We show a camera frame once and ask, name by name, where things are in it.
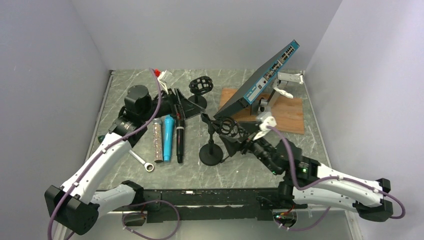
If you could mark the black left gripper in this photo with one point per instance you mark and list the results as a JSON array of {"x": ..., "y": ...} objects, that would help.
[{"x": 189, "y": 109}]

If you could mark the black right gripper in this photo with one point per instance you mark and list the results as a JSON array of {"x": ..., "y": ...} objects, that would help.
[{"x": 233, "y": 144}]

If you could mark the black tripod shock mount stand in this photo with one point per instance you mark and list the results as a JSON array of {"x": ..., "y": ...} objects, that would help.
[{"x": 226, "y": 126}]

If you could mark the black microphone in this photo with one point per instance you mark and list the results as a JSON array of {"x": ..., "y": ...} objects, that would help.
[{"x": 180, "y": 145}]

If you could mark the blue microphone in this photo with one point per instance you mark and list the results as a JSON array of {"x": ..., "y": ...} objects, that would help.
[{"x": 169, "y": 123}]

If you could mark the black round base stand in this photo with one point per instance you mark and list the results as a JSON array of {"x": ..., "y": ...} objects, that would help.
[{"x": 198, "y": 87}]

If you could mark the silver head glitter microphone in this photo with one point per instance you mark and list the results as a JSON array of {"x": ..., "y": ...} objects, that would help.
[{"x": 157, "y": 140}]

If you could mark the black clip microphone stand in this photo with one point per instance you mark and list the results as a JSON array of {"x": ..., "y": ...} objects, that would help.
[{"x": 211, "y": 145}]

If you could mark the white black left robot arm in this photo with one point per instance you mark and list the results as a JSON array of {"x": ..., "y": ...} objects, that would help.
[{"x": 75, "y": 204}]

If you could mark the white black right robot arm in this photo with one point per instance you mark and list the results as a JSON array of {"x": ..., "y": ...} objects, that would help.
[{"x": 306, "y": 180}]

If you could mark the wooden board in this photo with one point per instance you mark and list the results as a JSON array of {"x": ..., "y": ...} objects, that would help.
[{"x": 288, "y": 112}]

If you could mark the silver ratchet wrench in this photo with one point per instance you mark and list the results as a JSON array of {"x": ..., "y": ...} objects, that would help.
[{"x": 147, "y": 166}]

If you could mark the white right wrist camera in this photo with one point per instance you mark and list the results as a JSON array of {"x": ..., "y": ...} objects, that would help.
[{"x": 265, "y": 120}]

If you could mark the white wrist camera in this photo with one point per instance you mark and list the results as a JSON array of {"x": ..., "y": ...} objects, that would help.
[
  {"x": 162, "y": 76},
  {"x": 265, "y": 120}
]

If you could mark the grey metal bracket stand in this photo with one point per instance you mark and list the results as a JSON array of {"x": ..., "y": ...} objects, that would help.
[{"x": 265, "y": 104}]

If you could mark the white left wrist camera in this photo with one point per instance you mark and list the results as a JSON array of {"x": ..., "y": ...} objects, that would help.
[{"x": 162, "y": 76}]

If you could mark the blue network switch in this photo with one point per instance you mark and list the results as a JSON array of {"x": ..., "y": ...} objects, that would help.
[{"x": 257, "y": 82}]

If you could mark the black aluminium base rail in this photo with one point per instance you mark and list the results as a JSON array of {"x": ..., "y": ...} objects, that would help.
[{"x": 212, "y": 204}]

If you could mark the green handled screwdriver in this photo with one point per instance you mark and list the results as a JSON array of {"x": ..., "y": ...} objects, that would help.
[{"x": 100, "y": 138}]

